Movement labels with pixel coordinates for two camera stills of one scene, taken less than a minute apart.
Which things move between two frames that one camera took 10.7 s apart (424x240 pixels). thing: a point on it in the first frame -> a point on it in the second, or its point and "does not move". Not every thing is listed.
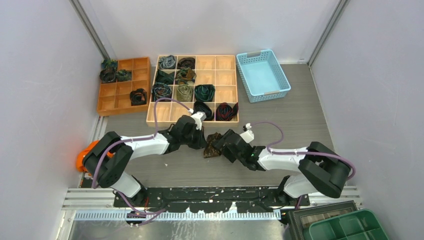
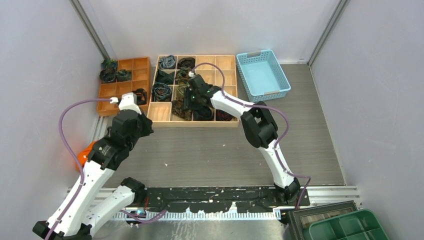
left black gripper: [201, 142] -> [147, 123]
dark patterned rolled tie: [107, 75] does not move
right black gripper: [226, 152] -> [187, 105]
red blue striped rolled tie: [225, 113] does not move
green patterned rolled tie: [123, 75] does not move
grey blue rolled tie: [167, 62] does not move
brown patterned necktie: [211, 150] -> [177, 108]
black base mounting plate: [209, 199] does not move
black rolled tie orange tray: [138, 97] does not move
